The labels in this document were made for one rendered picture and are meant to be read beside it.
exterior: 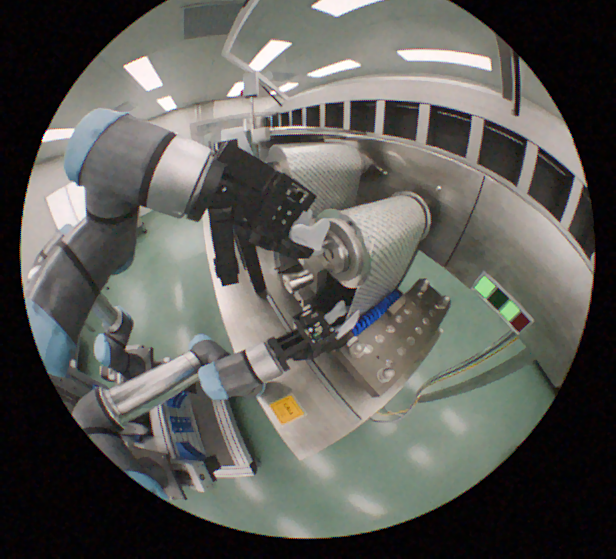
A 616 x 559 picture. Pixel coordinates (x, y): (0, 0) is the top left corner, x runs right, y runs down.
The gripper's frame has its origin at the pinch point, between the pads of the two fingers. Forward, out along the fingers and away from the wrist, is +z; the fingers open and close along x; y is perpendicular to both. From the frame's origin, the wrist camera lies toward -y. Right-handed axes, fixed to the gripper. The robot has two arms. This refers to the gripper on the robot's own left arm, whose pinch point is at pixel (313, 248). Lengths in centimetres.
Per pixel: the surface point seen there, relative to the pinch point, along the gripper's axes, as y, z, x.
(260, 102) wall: 215, 53, 548
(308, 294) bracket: -10.0, 7.0, -0.1
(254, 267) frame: -21.5, 9.2, 25.2
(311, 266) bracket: -3.9, 3.8, 1.1
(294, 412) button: -37.1, 7.7, -19.4
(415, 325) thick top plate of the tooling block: -3.8, 31.1, -21.3
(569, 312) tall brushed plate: 28, 24, -62
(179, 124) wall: 35, -123, 548
